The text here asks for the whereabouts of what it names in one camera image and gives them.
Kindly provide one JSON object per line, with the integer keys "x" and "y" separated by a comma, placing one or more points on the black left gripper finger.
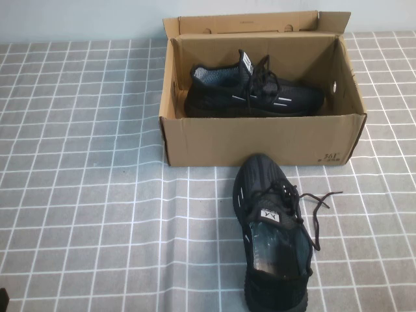
{"x": 3, "y": 300}

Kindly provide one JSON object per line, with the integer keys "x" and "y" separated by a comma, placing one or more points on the black knit sneaker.
{"x": 260, "y": 172}
{"x": 211, "y": 97}

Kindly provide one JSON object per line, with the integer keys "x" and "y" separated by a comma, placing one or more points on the clear plastic shoe filler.
{"x": 276, "y": 240}

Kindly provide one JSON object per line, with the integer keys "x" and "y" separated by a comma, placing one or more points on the brown cardboard shoe box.
{"x": 260, "y": 143}

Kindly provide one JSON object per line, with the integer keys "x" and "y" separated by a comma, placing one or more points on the grey white-grid tablecloth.
{"x": 97, "y": 195}

